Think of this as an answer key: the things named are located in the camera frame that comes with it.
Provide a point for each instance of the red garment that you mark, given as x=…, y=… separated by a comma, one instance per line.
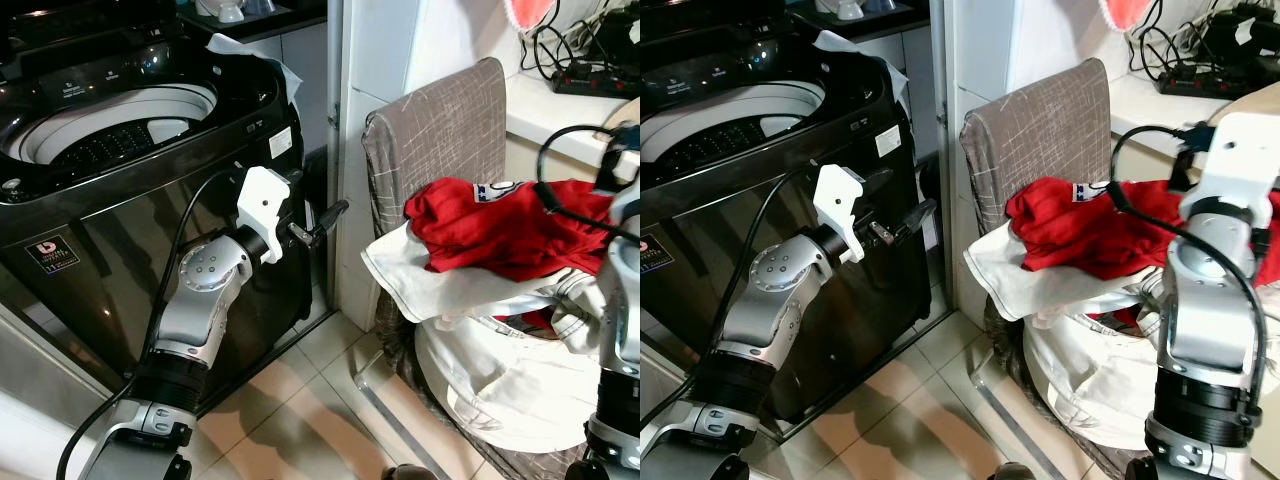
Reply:
x=490, y=230
x=1090, y=235

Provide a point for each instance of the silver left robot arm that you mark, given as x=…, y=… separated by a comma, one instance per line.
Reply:
x=760, y=300
x=195, y=300

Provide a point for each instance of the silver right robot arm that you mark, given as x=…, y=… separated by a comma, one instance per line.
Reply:
x=622, y=330
x=1205, y=320

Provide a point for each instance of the black top-load washing machine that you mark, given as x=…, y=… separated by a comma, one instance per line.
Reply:
x=150, y=230
x=760, y=230

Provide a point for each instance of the white paper sheet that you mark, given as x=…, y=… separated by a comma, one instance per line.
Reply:
x=850, y=48
x=250, y=50

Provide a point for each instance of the chair with brown checked cover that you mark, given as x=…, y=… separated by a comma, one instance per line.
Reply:
x=1040, y=125
x=440, y=125

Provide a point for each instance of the dark shelf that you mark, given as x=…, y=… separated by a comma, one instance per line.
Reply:
x=900, y=18
x=290, y=20

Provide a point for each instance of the white cup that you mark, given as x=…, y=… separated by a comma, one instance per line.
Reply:
x=229, y=10
x=850, y=9

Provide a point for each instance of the white laundry bag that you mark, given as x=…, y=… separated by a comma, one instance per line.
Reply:
x=1090, y=385
x=490, y=380

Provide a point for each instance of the white countertop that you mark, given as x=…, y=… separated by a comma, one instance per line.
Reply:
x=540, y=110
x=1135, y=110

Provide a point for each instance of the white grey striped garment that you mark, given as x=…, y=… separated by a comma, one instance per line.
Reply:
x=1148, y=300
x=580, y=310

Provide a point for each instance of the black robot foot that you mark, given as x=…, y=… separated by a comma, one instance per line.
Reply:
x=1012, y=471
x=410, y=472

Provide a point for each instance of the pink round object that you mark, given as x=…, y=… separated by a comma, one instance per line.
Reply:
x=528, y=10
x=1125, y=10

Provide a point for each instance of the black power strip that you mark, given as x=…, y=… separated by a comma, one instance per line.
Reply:
x=590, y=80
x=1200, y=82

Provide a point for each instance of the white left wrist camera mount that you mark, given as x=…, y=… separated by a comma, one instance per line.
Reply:
x=262, y=200
x=840, y=200

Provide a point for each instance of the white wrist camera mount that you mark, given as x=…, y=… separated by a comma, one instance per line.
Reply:
x=1235, y=160
x=840, y=200
x=624, y=165
x=262, y=200

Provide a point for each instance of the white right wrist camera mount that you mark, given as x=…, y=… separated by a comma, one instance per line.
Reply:
x=1235, y=160
x=624, y=165

